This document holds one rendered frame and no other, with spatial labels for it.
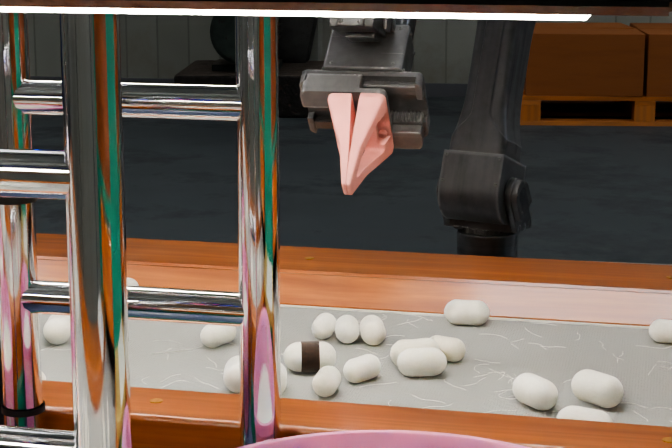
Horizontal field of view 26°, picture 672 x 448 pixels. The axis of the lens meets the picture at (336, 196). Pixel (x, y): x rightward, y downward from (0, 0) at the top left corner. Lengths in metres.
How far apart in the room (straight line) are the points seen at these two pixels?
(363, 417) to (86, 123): 0.37
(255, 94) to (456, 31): 8.04
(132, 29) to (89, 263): 8.64
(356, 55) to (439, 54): 7.66
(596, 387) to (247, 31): 0.35
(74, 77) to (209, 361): 0.54
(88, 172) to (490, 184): 0.91
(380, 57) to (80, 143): 0.64
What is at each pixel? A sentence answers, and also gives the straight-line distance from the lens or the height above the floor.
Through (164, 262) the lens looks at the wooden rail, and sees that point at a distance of 1.29.
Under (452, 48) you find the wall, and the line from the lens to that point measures 8.85.
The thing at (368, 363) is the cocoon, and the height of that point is 0.75.
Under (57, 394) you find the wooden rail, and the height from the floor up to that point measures 0.77.
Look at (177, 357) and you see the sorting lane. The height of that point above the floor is 0.74.
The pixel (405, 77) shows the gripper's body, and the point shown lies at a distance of 1.18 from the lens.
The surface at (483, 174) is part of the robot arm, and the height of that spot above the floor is 0.81.
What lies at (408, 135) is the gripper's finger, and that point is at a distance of 1.20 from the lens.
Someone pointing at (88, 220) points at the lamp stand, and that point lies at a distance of 0.59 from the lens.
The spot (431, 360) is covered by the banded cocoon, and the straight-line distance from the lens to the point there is 1.04.
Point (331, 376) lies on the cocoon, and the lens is 1.00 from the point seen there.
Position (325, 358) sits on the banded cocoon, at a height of 0.75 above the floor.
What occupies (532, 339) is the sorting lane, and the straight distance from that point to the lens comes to 1.15.
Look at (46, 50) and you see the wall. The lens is 9.41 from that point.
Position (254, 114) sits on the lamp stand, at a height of 0.96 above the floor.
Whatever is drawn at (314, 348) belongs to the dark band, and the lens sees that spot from 1.05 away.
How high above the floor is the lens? 1.06
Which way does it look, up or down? 11 degrees down
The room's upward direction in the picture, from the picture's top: straight up
